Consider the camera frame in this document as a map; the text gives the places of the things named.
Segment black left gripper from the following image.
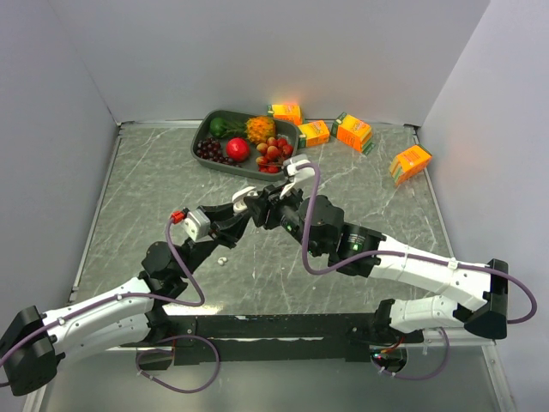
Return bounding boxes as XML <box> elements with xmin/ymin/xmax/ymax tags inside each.
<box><xmin>177</xmin><ymin>199</ymin><xmax>250</xmax><ymax>278</ymax></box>

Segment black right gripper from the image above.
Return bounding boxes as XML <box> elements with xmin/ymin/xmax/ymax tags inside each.
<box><xmin>242</xmin><ymin>180</ymin><xmax>323</xmax><ymax>258</ymax></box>

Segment white oval charging case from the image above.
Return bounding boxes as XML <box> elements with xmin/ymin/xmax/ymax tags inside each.
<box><xmin>232</xmin><ymin>186</ymin><xmax>257</xmax><ymax>214</ymax></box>

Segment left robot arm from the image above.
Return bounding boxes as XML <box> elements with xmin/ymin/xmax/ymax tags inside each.
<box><xmin>1</xmin><ymin>203</ymin><xmax>250</xmax><ymax>397</ymax></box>

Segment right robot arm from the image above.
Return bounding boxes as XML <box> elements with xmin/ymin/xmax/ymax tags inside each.
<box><xmin>233</xmin><ymin>190</ymin><xmax>509</xmax><ymax>342</ymax></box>

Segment red pomegranate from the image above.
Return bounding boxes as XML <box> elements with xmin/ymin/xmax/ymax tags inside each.
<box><xmin>226</xmin><ymin>137</ymin><xmax>250</xmax><ymax>162</ymax></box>

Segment dark purple grapes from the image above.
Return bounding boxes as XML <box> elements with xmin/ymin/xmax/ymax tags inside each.
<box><xmin>193</xmin><ymin>137</ymin><xmax>238</xmax><ymax>167</ymax></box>

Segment orange pineapple toy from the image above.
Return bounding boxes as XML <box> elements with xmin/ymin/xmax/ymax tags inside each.
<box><xmin>244</xmin><ymin>116</ymin><xmax>276</xmax><ymax>145</ymax></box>

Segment dark grey fruit tray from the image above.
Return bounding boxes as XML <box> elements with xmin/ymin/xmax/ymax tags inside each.
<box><xmin>190</xmin><ymin>109</ymin><xmax>299</xmax><ymax>181</ymax></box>

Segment orange box middle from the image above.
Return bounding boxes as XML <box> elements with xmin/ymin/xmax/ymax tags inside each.
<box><xmin>298</xmin><ymin>120</ymin><xmax>330</xmax><ymax>148</ymax></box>

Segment green pepper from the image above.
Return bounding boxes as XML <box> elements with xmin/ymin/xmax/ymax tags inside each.
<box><xmin>209</xmin><ymin>117</ymin><xmax>227</xmax><ymax>138</ymax></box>

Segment orange box back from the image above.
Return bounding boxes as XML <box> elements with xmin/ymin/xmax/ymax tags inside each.
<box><xmin>267</xmin><ymin>104</ymin><xmax>304</xmax><ymax>125</ymax></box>

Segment orange sponge box near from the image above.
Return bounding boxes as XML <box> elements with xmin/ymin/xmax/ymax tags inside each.
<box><xmin>331</xmin><ymin>112</ymin><xmax>373</xmax><ymax>154</ymax></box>

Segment orange striped sponge box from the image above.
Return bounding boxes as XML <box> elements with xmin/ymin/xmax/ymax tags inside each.
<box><xmin>389</xmin><ymin>144</ymin><xmax>432</xmax><ymax>186</ymax></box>

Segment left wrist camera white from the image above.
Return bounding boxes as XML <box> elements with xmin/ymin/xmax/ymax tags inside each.
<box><xmin>171</xmin><ymin>209</ymin><xmax>211</xmax><ymax>241</ymax></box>

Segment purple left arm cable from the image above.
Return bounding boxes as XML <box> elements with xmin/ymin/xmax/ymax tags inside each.
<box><xmin>0</xmin><ymin>216</ymin><xmax>206</xmax><ymax>387</ymax></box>

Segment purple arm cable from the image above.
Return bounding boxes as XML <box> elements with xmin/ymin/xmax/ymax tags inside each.
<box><xmin>299</xmin><ymin>161</ymin><xmax>538</xmax><ymax>324</ymax></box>
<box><xmin>0</xmin><ymin>216</ymin><xmax>206</xmax><ymax>387</ymax></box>

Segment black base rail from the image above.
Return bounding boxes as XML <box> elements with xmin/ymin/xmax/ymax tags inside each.
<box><xmin>124</xmin><ymin>313</ymin><xmax>424</xmax><ymax>366</ymax></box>

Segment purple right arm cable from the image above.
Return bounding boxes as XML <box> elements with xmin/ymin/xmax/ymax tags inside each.
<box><xmin>299</xmin><ymin>161</ymin><xmax>538</xmax><ymax>324</ymax></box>

